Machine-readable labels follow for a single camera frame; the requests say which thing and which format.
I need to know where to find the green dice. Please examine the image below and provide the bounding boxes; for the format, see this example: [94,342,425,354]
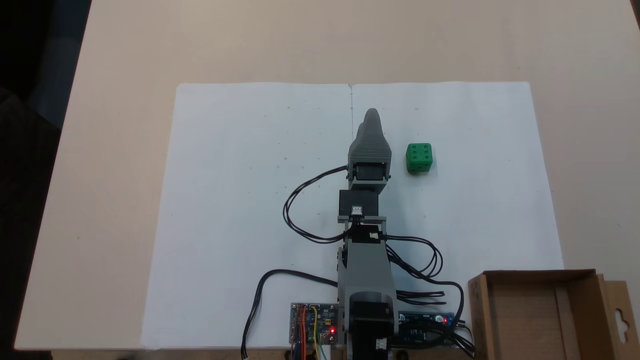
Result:
[405,143,433,175]

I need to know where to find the long black power cable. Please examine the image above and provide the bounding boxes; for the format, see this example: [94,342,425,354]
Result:
[241,269,342,360]

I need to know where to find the black gripper motor cable loop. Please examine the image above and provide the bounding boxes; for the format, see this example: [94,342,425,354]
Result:
[282,166,352,245]

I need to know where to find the circuit board with coloured wires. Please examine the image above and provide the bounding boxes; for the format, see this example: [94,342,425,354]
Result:
[289,302,340,360]

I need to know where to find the black base cable strands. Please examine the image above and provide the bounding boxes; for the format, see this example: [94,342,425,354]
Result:
[395,289,447,306]

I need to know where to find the large white paper sheet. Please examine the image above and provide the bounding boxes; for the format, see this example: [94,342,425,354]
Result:
[141,81,565,350]

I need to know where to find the blue circuit board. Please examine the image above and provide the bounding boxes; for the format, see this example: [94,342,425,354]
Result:
[397,312,458,347]

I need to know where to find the black elbow motor cable loops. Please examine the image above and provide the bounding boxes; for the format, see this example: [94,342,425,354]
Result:
[379,232,467,327]

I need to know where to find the brown cardboard box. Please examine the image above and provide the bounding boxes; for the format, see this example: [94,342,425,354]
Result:
[467,269,634,360]

